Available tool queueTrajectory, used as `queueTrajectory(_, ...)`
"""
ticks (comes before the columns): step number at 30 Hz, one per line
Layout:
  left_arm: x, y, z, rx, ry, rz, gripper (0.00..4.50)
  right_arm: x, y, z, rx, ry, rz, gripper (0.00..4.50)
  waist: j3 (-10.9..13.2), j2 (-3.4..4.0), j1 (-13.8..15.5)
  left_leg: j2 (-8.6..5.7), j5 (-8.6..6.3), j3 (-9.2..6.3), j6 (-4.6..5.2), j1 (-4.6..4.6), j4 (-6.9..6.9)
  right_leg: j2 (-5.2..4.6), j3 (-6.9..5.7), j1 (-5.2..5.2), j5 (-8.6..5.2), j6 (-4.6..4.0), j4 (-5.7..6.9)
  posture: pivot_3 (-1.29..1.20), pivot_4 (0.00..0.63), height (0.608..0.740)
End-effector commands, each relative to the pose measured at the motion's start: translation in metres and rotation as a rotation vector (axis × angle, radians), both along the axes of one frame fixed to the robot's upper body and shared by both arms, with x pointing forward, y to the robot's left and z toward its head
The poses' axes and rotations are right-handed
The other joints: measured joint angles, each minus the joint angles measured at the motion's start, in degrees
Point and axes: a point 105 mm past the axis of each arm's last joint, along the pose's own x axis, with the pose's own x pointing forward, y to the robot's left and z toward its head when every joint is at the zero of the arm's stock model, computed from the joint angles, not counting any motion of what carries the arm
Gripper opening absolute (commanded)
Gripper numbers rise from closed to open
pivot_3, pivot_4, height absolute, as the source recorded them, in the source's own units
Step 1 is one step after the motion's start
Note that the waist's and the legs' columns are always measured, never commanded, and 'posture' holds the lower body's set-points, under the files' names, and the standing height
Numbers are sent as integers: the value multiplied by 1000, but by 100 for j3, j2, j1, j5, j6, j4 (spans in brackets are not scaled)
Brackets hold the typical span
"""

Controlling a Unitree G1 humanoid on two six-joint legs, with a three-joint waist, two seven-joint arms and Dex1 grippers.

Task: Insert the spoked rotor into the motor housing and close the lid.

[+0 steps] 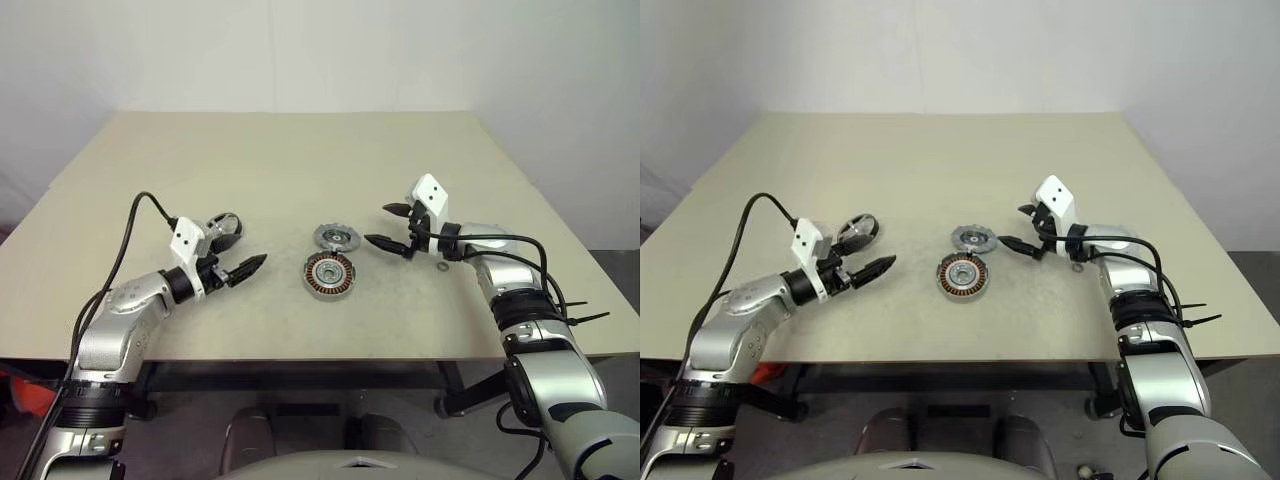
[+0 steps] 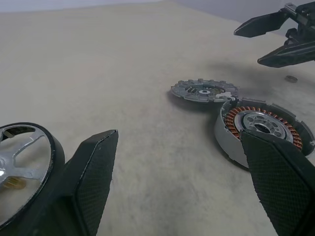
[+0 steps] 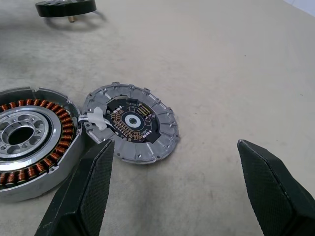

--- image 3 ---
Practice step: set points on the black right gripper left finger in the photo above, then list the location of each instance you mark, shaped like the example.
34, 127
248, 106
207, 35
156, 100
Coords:
81, 196

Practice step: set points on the black round rotor disc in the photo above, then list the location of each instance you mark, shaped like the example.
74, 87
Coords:
64, 8

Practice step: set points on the silver motor stator copper coils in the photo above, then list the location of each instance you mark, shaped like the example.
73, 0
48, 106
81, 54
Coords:
29, 110

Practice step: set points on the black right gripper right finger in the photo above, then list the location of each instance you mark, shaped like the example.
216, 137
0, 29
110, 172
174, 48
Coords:
275, 196

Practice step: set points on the grey motor rotor cap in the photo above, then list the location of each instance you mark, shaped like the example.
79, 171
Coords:
160, 137

